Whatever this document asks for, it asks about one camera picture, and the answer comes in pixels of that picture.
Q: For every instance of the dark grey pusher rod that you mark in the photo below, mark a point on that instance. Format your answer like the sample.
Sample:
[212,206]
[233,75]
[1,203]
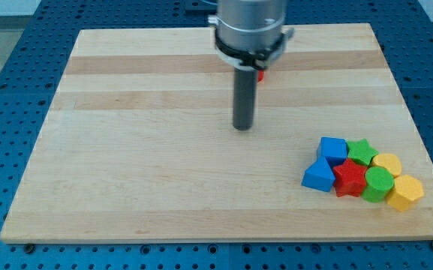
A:
[244,97]

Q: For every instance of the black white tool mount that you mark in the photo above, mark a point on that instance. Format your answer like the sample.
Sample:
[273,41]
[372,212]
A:
[250,43]

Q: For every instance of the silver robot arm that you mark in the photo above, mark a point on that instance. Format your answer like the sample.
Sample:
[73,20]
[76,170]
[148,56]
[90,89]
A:
[257,8]

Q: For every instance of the red circle block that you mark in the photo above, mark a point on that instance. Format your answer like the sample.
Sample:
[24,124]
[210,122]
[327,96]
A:
[260,75]

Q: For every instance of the yellow heart block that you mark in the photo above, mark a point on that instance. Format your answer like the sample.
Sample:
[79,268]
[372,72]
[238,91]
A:
[388,161]

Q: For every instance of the blue cube block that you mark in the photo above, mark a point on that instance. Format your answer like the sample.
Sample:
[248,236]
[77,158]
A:
[334,150]

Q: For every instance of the blue triangle block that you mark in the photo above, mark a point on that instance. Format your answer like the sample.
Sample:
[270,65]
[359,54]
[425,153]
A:
[319,176]

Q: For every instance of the wooden board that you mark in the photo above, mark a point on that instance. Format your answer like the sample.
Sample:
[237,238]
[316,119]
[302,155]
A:
[138,144]

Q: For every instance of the green star block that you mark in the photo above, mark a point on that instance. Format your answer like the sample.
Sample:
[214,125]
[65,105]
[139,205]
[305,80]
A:
[361,152]

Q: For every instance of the red star block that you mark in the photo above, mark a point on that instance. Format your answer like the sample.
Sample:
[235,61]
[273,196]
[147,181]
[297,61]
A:
[349,178]

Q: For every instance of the green cylinder block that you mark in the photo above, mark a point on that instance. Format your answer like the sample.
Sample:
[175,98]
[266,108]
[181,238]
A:
[379,181]

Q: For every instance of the yellow hexagon block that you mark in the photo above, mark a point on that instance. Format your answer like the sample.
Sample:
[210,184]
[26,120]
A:
[407,191]

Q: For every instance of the blue perforated table plate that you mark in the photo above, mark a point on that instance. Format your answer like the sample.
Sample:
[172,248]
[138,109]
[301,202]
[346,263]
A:
[31,74]

